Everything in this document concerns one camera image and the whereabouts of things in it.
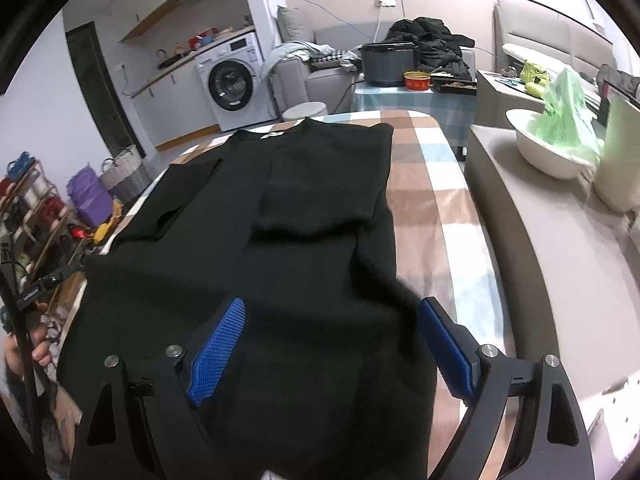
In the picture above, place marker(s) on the green toy figure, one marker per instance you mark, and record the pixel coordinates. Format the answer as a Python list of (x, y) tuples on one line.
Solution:
[(534, 77)]

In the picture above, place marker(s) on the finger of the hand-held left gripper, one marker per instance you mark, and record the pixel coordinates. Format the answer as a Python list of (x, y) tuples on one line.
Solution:
[(70, 269)]

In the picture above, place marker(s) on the red kitchen container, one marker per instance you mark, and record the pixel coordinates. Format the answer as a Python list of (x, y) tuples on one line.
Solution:
[(200, 41)]

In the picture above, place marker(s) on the grey sofa pillow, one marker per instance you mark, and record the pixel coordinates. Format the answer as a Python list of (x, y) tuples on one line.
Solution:
[(295, 25)]

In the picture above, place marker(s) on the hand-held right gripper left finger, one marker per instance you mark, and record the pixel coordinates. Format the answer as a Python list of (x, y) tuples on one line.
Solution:
[(220, 350)]

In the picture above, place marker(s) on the grey nightstand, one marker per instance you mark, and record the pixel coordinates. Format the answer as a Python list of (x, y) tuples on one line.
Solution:
[(500, 97)]

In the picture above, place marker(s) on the person's left hand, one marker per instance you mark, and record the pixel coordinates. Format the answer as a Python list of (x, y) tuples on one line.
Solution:
[(40, 355)]

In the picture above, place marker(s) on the dark door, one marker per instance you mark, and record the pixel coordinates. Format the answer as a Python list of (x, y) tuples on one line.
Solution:
[(95, 90)]

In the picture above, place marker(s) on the wooden shoe rack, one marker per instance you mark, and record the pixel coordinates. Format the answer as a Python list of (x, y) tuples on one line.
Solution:
[(35, 210)]

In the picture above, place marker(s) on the white bed pillow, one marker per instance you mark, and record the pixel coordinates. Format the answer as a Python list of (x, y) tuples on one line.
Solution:
[(525, 55)]

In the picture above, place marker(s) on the white round stool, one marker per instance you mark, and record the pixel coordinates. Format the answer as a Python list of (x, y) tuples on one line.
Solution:
[(305, 110)]

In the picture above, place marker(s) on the yellow bag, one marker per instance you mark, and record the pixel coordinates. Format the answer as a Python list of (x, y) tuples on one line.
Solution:
[(107, 227)]

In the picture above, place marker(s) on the pile of black clothes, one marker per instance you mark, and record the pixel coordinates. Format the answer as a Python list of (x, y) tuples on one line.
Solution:
[(440, 45)]

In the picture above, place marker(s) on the white kitchen counter cabinet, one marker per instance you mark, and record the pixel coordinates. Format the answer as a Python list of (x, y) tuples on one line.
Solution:
[(170, 105)]

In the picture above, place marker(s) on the plaid tablecloth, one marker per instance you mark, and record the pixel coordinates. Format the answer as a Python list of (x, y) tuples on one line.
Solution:
[(430, 200)]

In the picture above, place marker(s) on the houndstooth cushion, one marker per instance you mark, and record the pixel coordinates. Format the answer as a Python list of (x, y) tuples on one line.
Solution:
[(332, 60)]

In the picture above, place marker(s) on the black knit sweater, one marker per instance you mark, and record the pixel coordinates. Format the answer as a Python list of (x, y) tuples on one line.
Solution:
[(300, 260)]

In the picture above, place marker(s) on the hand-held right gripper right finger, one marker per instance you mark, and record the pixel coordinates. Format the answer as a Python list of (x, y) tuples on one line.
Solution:
[(445, 345)]

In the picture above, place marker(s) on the grey padded bench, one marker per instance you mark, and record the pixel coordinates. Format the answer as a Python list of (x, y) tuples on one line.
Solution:
[(550, 270)]

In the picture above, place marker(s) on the white bowl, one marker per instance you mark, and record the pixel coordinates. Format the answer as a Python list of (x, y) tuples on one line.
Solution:
[(540, 155)]

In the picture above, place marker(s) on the red round tin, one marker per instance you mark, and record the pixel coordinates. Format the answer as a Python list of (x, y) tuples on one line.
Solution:
[(417, 81)]

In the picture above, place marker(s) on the green plastic bag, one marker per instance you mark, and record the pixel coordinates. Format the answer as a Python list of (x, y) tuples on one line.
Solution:
[(570, 105)]

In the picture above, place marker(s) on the white wall cabinet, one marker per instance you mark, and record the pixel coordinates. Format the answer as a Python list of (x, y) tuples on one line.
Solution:
[(145, 10)]

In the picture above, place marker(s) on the grey woven basket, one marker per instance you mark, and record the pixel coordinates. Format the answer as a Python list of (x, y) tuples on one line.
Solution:
[(127, 175)]

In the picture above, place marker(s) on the purple bag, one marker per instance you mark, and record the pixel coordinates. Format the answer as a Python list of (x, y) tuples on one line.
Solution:
[(87, 195)]

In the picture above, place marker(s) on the light blue blanket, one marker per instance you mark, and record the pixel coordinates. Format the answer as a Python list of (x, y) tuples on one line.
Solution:
[(295, 55)]

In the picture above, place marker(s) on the beige bed headboard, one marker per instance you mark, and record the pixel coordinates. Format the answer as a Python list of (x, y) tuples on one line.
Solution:
[(540, 30)]

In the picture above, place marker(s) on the grey sofa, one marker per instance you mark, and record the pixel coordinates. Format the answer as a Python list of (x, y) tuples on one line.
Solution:
[(320, 85)]

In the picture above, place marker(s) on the white washing machine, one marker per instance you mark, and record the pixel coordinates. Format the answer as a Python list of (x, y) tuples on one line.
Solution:
[(235, 80)]

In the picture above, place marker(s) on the black food tray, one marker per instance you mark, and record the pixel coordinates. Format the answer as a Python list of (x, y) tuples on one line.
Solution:
[(452, 85)]

